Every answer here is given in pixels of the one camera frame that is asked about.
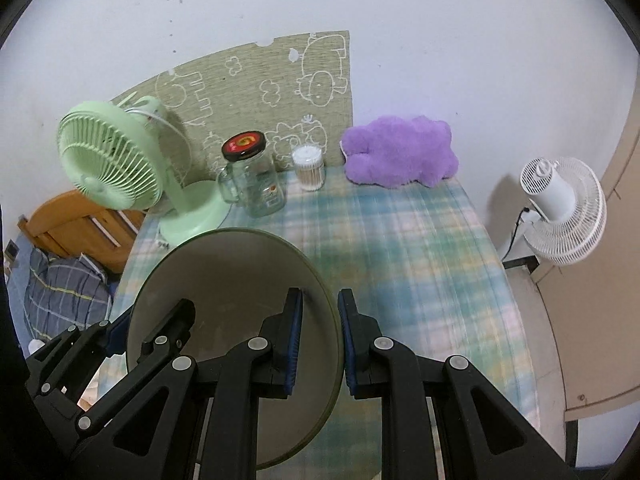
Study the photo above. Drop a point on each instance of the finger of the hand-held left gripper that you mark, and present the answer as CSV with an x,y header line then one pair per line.
x,y
172,322
117,334

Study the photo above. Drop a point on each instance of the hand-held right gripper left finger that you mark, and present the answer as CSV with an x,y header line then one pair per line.
x,y
294,340

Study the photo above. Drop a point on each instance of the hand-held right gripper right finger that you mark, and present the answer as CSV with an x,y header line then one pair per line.
x,y
347,340

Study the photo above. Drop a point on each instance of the yellow flower plate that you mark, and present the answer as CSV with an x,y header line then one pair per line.
x,y
225,280

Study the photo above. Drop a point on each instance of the striped grey pillow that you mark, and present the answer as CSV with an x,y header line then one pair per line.
x,y
55,285

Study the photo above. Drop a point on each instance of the plaid tablecloth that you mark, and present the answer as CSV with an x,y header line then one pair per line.
x,y
425,285

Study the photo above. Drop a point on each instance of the glass jar with lid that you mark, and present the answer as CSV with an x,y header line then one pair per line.
x,y
255,180

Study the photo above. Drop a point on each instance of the cotton swab container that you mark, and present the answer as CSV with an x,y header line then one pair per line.
x,y
308,170

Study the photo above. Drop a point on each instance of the green desk fan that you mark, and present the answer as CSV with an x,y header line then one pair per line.
x,y
105,160

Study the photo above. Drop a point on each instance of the purple plush toy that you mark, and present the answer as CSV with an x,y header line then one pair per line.
x,y
400,152

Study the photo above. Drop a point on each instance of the white standing fan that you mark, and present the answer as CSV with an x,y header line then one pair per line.
x,y
565,210

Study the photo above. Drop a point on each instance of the beige door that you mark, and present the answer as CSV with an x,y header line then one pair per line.
x,y
600,310

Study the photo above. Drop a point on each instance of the green printed wall mat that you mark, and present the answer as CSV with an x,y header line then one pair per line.
x,y
250,85

